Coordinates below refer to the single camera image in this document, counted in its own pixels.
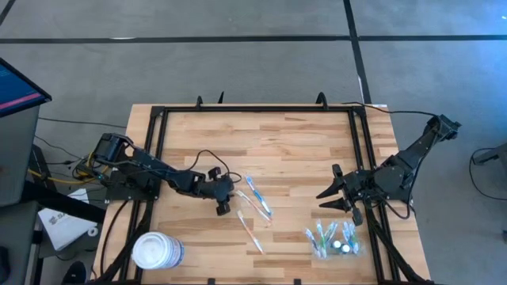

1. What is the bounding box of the black looped floor cable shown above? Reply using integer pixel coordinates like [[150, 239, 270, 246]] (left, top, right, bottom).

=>
[[469, 146, 507, 201]]

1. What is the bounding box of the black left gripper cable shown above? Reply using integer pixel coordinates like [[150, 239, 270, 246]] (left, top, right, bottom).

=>
[[185, 149, 242, 183]]

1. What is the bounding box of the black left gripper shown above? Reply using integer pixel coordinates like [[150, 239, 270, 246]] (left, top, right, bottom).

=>
[[200, 165, 237, 217]]

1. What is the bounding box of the yellow cable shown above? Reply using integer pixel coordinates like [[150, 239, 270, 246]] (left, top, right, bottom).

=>
[[27, 152, 112, 186]]

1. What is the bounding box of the white paper booklet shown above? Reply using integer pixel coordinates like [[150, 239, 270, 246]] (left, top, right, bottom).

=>
[[38, 188, 99, 252]]

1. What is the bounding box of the clear plastic bag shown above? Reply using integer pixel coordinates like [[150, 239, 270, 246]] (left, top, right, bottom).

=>
[[303, 219, 364, 260]]

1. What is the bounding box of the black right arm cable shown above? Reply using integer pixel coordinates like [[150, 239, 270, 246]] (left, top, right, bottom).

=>
[[342, 101, 439, 118]]

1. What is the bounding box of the black round object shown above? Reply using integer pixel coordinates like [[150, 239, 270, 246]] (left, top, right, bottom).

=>
[[65, 259, 93, 285]]

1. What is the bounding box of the monitor with blue screen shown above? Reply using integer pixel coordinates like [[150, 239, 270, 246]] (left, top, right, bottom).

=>
[[0, 57, 52, 119]]

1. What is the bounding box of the black aluminium table frame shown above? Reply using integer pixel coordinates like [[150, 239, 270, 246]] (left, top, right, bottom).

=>
[[93, 103, 435, 285]]

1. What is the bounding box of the thin black floor cable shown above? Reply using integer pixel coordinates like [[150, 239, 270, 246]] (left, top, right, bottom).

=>
[[37, 116, 128, 130]]

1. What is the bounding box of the black desk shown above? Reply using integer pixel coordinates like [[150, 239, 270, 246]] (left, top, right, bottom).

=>
[[0, 180, 106, 285]]

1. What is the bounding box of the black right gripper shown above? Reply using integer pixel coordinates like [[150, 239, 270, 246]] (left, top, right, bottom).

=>
[[315, 165, 377, 226]]

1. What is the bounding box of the grey stand leg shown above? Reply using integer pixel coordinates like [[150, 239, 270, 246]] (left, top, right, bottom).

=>
[[473, 142, 507, 165]]

